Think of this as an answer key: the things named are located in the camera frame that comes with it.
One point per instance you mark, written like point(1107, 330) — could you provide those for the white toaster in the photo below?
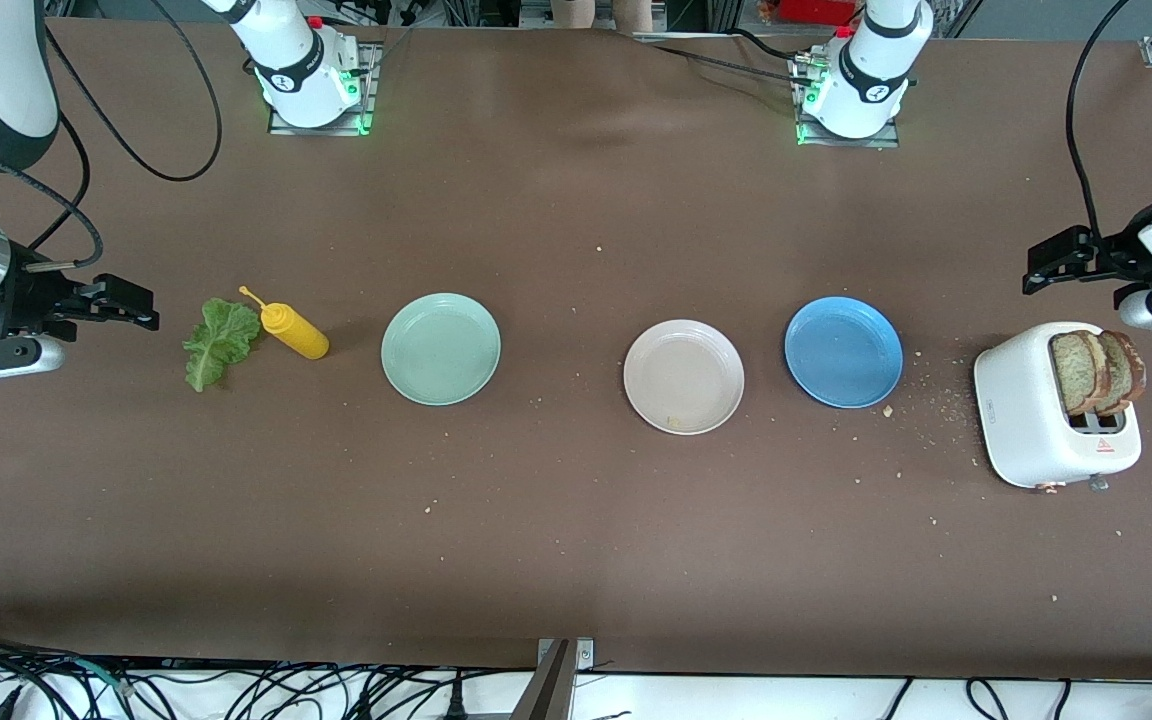
point(1021, 410)

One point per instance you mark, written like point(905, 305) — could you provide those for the yellow mustard squeeze bottle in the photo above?
point(296, 335)

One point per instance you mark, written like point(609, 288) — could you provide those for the mint green plate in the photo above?
point(441, 350)

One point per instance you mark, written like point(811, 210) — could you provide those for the metal mount post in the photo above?
point(551, 690)

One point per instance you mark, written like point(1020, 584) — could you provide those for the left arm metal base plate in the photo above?
point(846, 143)

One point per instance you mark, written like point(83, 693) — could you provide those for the person bare legs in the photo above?
point(634, 12)

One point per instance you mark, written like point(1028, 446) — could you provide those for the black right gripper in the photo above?
point(32, 298)

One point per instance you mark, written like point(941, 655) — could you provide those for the beige plate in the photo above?
point(683, 377)

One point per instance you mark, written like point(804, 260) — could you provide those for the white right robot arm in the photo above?
point(296, 70)

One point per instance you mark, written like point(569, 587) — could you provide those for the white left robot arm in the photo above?
point(866, 90)

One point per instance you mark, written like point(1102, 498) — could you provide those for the red box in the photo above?
point(816, 10)

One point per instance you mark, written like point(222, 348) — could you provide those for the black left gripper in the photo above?
point(1119, 252)

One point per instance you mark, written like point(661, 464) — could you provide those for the blue plate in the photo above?
point(843, 352)

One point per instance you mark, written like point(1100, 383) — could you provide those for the green lettuce leaf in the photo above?
point(221, 340)

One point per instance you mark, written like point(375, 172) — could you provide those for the brown bread slice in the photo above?
point(1128, 370)
point(1076, 370)

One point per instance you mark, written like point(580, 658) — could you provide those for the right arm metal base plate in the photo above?
point(373, 100)

